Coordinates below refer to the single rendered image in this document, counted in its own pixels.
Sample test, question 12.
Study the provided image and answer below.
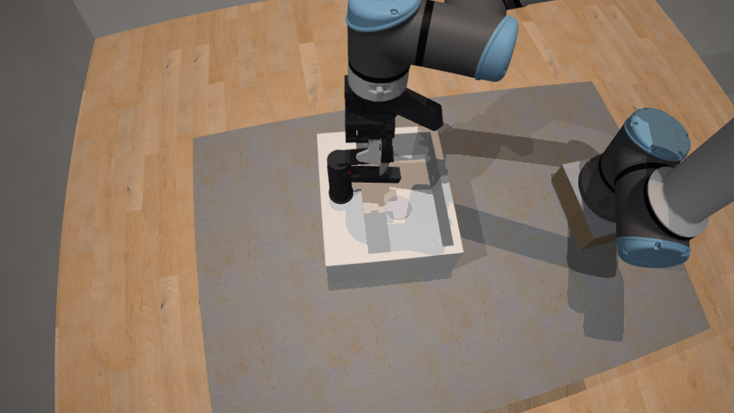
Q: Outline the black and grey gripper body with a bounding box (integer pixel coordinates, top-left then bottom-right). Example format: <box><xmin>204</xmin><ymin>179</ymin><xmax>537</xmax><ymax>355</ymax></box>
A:
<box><xmin>345</xmin><ymin>75</ymin><xmax>397</xmax><ymax>143</ymax></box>

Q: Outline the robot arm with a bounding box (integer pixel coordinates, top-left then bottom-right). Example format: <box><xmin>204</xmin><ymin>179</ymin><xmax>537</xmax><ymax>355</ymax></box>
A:
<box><xmin>345</xmin><ymin>0</ymin><xmax>734</xmax><ymax>268</ymax></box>

